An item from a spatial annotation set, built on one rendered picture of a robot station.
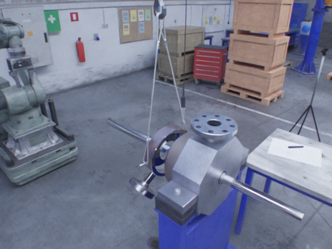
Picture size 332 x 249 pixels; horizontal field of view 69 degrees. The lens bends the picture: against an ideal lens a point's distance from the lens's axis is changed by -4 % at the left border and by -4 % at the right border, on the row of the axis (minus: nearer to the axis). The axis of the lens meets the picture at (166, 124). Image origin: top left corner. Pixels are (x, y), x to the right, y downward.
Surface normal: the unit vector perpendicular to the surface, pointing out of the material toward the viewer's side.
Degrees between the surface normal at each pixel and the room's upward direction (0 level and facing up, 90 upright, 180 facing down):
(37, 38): 90
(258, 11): 90
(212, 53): 90
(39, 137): 90
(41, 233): 0
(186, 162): 45
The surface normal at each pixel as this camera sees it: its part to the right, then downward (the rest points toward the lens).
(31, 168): 0.74, 0.31
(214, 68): -0.42, 0.42
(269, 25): -0.69, 0.33
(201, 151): -0.48, -0.39
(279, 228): 0.00, -0.89
